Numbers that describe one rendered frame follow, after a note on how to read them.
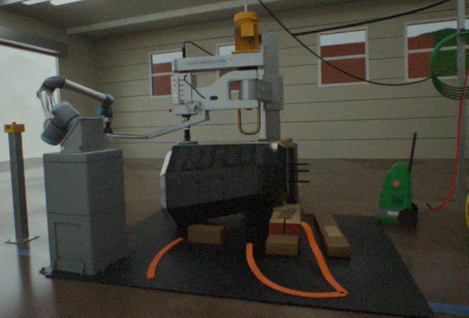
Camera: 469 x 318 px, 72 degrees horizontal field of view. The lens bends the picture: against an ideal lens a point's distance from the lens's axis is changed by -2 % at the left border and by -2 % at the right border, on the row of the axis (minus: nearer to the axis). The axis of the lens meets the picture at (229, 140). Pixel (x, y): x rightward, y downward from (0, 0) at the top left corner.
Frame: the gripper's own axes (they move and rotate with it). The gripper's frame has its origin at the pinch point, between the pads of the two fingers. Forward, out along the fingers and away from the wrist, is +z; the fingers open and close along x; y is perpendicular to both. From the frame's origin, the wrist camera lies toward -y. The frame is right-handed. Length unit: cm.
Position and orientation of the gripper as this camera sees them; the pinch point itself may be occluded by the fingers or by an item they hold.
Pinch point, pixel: (107, 140)
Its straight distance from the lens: 371.4
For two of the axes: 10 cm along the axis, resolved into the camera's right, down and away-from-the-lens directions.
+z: -0.5, 10.0, 0.9
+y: 3.5, 1.0, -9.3
